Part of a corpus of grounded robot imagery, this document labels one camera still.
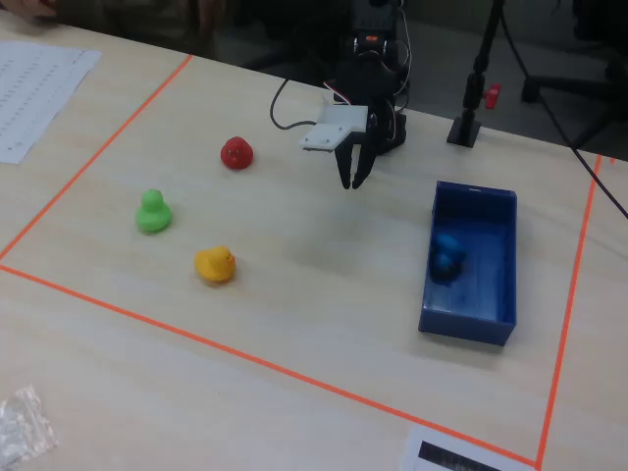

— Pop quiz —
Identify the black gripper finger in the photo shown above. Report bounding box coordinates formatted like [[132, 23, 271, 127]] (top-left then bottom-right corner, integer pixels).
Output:
[[352, 140, 380, 189], [334, 141, 356, 191]]

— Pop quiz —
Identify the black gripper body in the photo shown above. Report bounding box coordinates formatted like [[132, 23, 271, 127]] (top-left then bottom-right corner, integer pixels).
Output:
[[335, 59, 396, 148]]

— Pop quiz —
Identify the blue rubber duck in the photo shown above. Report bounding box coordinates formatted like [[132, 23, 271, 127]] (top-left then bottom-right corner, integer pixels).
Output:
[[428, 233, 467, 286]]

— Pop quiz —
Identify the red rubber duck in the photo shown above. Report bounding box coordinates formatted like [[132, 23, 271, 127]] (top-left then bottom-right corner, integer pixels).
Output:
[[220, 135, 255, 172]]

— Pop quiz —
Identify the blue plastic box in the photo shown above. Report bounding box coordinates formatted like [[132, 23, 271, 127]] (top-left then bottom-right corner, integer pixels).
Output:
[[417, 180, 519, 348]]

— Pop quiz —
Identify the yellow rubber duck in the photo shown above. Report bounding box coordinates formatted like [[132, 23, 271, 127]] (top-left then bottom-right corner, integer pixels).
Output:
[[193, 244, 237, 286]]

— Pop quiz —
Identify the green rubber duck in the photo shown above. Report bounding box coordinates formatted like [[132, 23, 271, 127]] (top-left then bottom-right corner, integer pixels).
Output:
[[134, 188, 174, 235]]

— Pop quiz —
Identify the person's hand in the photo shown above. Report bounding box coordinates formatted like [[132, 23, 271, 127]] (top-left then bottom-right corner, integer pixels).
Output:
[[0, 0, 59, 25]]

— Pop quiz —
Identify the black office chair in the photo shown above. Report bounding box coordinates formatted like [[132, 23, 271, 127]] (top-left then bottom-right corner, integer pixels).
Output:
[[519, 0, 628, 148]]

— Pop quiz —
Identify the orange tape strip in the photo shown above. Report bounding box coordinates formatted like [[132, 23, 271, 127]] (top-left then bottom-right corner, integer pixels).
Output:
[[0, 54, 195, 261], [0, 263, 541, 467], [535, 154, 604, 470]]

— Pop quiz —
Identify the white paper with black bar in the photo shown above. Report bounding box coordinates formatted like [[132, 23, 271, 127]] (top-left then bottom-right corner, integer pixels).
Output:
[[399, 424, 539, 471]]

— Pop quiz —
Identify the printed white paper sheet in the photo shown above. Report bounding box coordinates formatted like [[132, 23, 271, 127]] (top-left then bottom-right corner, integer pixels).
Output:
[[0, 39, 103, 166]]

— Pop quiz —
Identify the clear plastic bag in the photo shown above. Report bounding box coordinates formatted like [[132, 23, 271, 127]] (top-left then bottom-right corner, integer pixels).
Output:
[[0, 384, 59, 471]]

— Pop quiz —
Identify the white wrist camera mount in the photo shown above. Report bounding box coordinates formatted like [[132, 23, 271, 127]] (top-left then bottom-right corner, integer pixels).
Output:
[[297, 105, 369, 154]]

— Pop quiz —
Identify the black camera mount cable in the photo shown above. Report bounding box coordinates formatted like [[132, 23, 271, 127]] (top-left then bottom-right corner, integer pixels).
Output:
[[268, 77, 340, 131]]

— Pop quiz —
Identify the black camera stand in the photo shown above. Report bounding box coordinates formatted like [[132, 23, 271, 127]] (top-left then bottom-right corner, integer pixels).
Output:
[[445, 0, 507, 148]]

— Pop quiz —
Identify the long black cable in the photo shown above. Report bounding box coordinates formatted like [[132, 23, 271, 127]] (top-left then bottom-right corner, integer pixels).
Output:
[[497, 9, 628, 220]]

